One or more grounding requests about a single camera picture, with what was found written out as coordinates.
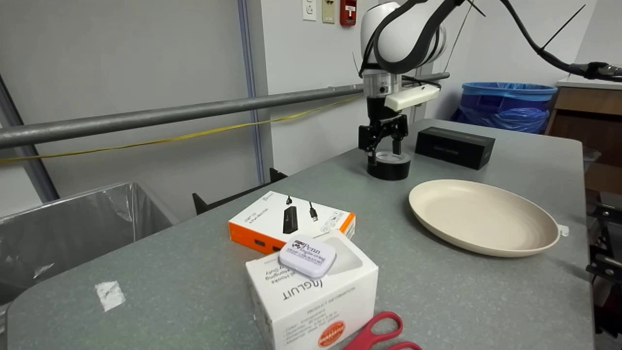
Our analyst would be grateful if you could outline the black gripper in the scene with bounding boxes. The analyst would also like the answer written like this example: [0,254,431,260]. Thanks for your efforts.
[357,94,412,157]

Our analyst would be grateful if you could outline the black masking tape roll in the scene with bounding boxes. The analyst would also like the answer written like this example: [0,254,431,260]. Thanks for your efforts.
[365,149,412,180]

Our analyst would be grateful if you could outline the cream white round plate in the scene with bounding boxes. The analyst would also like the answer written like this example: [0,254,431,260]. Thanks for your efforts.
[406,176,563,258]

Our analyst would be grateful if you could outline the white tape piece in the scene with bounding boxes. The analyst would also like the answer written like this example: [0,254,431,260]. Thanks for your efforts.
[93,279,128,312]

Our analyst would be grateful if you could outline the black rectangular box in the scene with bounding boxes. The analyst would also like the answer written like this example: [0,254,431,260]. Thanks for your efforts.
[414,124,497,170]

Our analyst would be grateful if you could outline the blue bin bag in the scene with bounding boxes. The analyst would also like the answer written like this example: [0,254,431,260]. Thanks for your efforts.
[451,79,559,135]

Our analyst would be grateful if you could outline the small white tin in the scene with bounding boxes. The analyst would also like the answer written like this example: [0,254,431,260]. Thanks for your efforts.
[278,236,338,279]

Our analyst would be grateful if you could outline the orange and white box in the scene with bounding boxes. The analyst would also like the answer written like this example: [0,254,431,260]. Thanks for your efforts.
[227,188,357,256]

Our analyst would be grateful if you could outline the red fire alarm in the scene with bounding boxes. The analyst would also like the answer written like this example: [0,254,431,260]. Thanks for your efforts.
[338,0,359,28]

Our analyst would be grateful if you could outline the grey vertical metal pole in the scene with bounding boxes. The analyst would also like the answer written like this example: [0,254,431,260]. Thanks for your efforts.
[235,0,274,184]

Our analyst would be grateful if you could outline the white cardboard box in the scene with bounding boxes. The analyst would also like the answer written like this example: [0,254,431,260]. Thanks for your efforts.
[243,229,381,350]

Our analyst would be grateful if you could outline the wooden desk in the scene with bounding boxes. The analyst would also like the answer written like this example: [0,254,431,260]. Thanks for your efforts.
[546,75,622,196]

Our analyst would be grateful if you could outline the grey horizontal metal pipe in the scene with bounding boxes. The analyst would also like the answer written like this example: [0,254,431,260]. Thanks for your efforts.
[0,83,365,149]

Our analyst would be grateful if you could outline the grey plastic bin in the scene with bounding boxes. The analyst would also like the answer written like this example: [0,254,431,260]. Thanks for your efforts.
[0,180,177,306]

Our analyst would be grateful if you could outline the dark grey diagonal strut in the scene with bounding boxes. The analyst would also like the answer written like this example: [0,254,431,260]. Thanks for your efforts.
[0,75,62,203]

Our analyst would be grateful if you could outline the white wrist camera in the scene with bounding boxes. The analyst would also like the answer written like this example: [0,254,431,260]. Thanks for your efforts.
[384,83,443,112]

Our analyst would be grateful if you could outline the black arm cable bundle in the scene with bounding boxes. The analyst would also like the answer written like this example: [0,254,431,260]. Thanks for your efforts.
[357,0,468,75]

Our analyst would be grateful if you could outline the beige wall plate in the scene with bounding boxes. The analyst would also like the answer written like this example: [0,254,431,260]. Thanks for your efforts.
[320,0,338,24]

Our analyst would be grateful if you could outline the black hanging cable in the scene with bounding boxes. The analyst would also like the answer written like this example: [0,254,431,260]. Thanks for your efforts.
[497,0,622,83]

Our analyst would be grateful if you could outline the red handled scissors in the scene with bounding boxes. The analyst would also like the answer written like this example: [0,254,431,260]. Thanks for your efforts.
[340,308,423,350]

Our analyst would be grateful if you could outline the yellow cable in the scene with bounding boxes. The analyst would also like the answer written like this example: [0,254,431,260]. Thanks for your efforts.
[0,94,361,166]

